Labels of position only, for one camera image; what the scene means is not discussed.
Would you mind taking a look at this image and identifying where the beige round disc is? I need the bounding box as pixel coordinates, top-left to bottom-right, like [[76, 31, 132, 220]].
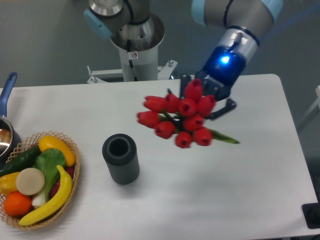
[[15, 167, 45, 196]]

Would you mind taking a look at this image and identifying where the white furniture edge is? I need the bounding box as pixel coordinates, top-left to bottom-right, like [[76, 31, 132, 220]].
[[296, 85, 320, 134]]

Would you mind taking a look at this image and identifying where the woven wicker basket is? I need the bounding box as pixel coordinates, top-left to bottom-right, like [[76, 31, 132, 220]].
[[0, 131, 81, 231]]

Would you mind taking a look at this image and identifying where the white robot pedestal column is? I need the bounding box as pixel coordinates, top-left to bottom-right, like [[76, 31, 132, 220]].
[[109, 13, 166, 82]]

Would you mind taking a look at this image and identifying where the dark grey ribbed vase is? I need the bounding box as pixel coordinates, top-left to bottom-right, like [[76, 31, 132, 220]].
[[102, 133, 140, 185]]

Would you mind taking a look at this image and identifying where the purple eggplant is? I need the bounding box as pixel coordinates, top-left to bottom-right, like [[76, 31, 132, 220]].
[[50, 166, 75, 199]]

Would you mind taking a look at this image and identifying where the yellow bell pepper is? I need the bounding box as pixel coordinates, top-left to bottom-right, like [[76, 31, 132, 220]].
[[0, 172, 20, 196]]

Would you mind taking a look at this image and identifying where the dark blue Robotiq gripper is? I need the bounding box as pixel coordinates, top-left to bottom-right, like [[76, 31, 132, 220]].
[[179, 28, 258, 121]]

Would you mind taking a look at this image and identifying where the black device at table edge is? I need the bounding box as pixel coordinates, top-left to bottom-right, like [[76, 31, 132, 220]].
[[301, 202, 320, 229]]

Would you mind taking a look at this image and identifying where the blue handled saucepan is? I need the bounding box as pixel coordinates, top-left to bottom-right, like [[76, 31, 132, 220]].
[[0, 72, 22, 169]]

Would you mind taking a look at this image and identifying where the green cucumber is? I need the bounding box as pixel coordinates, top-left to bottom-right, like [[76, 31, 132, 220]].
[[0, 145, 41, 177]]

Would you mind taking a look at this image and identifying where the yellow banana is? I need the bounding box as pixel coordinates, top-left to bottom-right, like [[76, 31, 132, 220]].
[[18, 165, 73, 227]]

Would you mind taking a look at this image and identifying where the yellow squash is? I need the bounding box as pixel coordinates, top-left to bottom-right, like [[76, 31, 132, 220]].
[[38, 135, 76, 167]]

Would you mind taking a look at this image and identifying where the orange fruit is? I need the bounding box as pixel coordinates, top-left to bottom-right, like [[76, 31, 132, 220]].
[[3, 191, 32, 216]]

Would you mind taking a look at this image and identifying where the red tulip bouquet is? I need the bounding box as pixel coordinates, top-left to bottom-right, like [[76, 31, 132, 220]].
[[136, 78, 240, 149]]

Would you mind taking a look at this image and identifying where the green bok choy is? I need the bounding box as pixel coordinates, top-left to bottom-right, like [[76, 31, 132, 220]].
[[32, 148, 66, 208]]

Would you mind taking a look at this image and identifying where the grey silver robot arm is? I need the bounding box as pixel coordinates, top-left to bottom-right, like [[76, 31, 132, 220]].
[[83, 0, 283, 120]]

